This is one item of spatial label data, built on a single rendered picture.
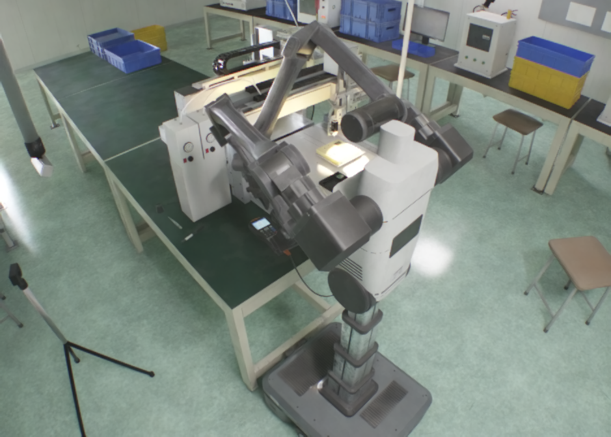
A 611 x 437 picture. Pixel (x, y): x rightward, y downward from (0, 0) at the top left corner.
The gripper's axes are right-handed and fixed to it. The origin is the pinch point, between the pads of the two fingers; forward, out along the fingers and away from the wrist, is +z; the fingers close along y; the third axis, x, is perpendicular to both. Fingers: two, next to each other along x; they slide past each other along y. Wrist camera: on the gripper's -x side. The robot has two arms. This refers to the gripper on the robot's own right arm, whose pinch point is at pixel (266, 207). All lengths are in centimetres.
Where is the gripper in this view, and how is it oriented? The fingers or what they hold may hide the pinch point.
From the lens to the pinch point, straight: 147.9
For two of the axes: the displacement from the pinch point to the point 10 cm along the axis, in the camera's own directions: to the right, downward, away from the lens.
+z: 1.6, 8.8, 4.5
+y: -8.0, 3.8, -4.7
